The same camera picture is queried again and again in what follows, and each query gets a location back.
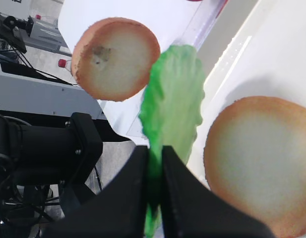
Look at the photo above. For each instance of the red capped plastic bottle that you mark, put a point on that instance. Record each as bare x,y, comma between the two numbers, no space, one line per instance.
66,64

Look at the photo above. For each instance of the green lettuce leaf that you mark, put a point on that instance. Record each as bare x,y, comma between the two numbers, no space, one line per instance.
170,114

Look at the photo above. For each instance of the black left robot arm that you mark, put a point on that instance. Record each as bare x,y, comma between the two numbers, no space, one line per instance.
39,155

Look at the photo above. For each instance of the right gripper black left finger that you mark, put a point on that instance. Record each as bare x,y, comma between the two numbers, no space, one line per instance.
118,211

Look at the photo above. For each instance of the bread slice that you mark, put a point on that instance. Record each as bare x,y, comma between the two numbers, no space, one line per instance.
255,159
113,58

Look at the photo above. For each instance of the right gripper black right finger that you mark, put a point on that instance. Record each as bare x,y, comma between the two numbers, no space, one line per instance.
190,210

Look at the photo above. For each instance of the white metal tray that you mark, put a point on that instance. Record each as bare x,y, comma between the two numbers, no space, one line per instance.
256,47

